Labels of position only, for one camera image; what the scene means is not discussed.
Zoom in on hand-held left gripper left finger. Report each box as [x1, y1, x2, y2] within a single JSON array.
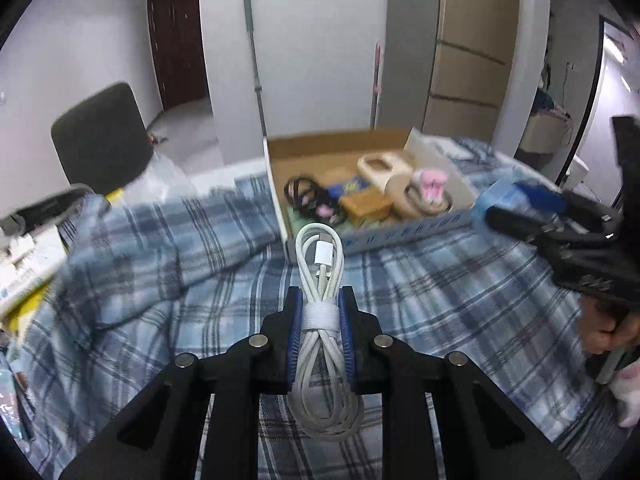
[[59, 285, 306, 480]]

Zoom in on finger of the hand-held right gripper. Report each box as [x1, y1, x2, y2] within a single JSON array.
[[484, 206, 617, 262], [515, 182, 621, 227]]

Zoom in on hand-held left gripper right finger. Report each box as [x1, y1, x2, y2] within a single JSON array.
[[337, 285, 583, 480]]

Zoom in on light blue cloth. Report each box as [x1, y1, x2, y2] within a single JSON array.
[[472, 177, 566, 223]]

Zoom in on white charging cable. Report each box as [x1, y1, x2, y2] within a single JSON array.
[[287, 222, 365, 442]]

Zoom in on cream phone case with crosses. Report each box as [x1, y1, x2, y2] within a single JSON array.
[[357, 152, 416, 193]]

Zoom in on gold and blue packet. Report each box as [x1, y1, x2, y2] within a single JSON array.
[[325, 175, 373, 201]]

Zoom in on shallow cardboard box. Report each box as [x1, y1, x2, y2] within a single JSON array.
[[262, 127, 478, 263]]

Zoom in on person's right forearm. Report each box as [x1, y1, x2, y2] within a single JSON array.
[[612, 360, 640, 428]]

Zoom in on person's right hand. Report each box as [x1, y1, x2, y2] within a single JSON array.
[[580, 292, 640, 357]]

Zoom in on brown cardboard carton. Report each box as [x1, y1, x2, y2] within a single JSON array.
[[517, 112, 571, 153]]

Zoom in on pink plush item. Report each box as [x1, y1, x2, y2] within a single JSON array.
[[412, 169, 448, 206]]

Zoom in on small brown box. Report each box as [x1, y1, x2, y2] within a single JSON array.
[[339, 190, 393, 223]]

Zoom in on beige refrigerator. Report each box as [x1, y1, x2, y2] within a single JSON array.
[[422, 0, 521, 143]]

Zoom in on blue plaid blanket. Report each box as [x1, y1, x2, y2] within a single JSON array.
[[15, 137, 621, 480]]

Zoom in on clear plastic bag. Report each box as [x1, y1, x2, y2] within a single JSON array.
[[120, 152, 201, 203]]

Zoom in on yellow flat item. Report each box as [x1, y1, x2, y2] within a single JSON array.
[[0, 280, 51, 337]]

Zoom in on white boxes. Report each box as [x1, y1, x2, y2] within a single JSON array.
[[0, 225, 68, 311]]

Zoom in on black chair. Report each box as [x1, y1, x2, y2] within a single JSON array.
[[51, 82, 153, 196]]

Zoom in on black tray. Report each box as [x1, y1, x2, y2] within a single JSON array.
[[0, 185, 96, 236]]

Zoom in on light blue printed packet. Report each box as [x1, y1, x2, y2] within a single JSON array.
[[0, 350, 36, 451]]

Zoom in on dark brown door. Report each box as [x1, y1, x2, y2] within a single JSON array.
[[146, 0, 208, 113]]

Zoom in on beige ring roll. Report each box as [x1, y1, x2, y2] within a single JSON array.
[[385, 175, 453, 221]]

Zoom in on grey mop handle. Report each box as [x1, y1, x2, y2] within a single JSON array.
[[243, 0, 268, 141]]

